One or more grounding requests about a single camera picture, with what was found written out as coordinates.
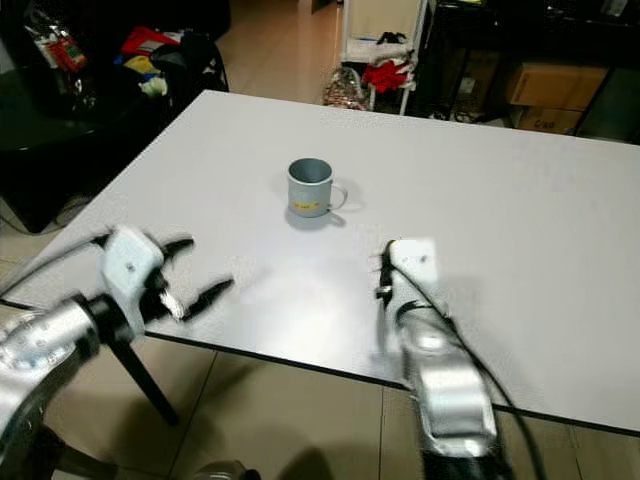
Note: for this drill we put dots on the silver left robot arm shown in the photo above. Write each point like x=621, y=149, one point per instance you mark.
x=50, y=350

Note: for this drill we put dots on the black bag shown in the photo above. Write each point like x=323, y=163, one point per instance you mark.
x=195, y=60

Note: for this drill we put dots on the small brown cardboard box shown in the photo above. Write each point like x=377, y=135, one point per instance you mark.
x=545, y=120

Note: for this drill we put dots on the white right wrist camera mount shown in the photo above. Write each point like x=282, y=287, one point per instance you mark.
x=415, y=262

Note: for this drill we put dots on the red cloth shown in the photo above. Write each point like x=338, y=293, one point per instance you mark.
x=385, y=75

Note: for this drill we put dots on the black table leg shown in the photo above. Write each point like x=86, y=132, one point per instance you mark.
x=145, y=385

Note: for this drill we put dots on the red yellow item pile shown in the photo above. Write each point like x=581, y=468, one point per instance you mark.
x=145, y=50

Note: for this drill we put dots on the large brown cardboard box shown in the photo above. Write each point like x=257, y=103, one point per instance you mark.
x=555, y=85

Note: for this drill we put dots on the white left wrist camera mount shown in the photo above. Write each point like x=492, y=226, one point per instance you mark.
x=130, y=265

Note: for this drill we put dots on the white shelf rack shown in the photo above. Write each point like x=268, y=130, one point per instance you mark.
x=380, y=25

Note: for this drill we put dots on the black round table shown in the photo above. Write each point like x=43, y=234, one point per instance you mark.
x=50, y=130

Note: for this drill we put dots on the clear bag with red contents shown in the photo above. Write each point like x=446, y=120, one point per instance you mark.
x=65, y=45

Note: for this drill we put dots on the black shelf unit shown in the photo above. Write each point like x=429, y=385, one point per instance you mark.
x=470, y=60

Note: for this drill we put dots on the grey metal mug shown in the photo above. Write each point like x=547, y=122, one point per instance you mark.
x=310, y=188

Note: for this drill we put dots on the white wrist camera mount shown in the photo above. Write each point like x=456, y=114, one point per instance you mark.
x=130, y=265
x=415, y=262

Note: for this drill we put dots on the grey robot foot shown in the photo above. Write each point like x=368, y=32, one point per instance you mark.
x=218, y=471

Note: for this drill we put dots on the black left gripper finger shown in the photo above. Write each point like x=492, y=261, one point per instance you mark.
x=205, y=298
x=178, y=247

